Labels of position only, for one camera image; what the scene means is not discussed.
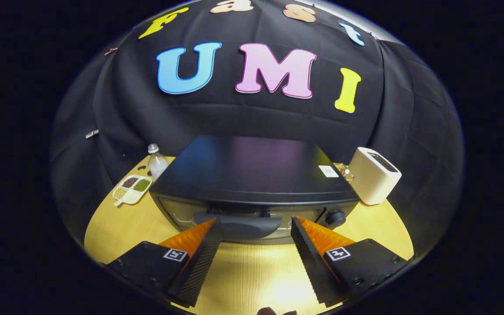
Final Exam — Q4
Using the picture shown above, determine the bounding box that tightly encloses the black toaster oven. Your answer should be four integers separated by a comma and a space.
149, 135, 360, 244

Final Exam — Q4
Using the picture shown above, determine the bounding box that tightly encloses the black backdrop cloth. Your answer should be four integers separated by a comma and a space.
50, 0, 465, 259

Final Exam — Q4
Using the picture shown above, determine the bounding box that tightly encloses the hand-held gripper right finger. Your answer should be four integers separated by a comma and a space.
290, 217, 410, 307

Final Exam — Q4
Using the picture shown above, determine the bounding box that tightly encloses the white divided spice dish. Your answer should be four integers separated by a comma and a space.
112, 175, 153, 206

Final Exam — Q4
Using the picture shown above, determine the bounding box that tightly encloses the cream pop-up toaster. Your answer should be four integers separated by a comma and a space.
348, 147, 402, 205

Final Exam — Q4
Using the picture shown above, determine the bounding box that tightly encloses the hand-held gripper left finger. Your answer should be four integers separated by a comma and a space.
103, 218, 223, 308

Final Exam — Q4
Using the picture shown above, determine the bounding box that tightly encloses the clear plastic bottle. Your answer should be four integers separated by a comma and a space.
147, 143, 169, 180

